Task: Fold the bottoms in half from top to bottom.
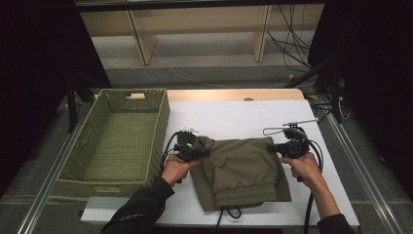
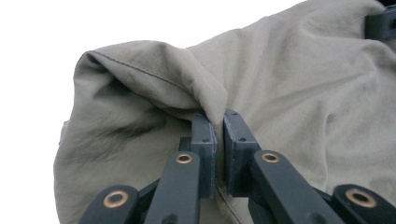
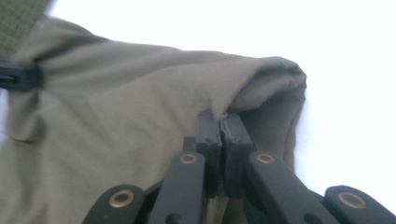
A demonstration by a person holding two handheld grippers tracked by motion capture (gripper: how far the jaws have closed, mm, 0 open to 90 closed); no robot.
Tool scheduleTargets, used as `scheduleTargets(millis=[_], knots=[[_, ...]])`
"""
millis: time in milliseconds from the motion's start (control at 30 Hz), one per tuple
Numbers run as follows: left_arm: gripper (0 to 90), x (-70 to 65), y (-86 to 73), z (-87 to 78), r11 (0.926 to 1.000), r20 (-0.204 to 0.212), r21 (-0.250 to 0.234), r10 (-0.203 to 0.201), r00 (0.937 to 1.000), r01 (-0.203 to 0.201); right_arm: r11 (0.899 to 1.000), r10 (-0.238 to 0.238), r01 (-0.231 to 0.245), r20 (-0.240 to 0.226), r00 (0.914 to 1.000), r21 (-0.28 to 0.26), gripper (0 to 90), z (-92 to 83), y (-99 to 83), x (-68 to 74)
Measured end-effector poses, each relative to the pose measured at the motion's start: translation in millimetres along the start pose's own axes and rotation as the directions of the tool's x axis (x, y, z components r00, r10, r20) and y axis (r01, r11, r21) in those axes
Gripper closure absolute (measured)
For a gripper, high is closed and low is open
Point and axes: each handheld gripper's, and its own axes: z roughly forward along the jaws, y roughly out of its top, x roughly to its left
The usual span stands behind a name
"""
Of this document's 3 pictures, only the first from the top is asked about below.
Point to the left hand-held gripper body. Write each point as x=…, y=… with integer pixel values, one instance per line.
x=185, y=146

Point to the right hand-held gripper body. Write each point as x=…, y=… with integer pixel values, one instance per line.
x=297, y=148

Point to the olive green shorts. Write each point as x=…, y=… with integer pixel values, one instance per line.
x=240, y=169

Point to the green woven basket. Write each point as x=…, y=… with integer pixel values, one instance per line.
x=120, y=143

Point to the person's right hand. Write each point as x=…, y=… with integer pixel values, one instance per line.
x=307, y=170

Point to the person's left hand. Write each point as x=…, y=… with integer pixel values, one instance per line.
x=175, y=170

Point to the white table cover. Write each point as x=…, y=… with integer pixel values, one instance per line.
x=227, y=117

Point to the yellow black floor tape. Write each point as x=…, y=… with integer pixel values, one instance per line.
x=291, y=77
x=313, y=97

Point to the black metal stand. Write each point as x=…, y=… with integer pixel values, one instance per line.
x=334, y=87
x=71, y=104

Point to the black curtain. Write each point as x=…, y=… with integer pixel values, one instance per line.
x=373, y=65
x=32, y=81

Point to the light wooden desk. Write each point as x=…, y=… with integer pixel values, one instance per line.
x=201, y=19

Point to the aluminium frame rail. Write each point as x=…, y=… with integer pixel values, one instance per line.
x=48, y=175
x=367, y=172

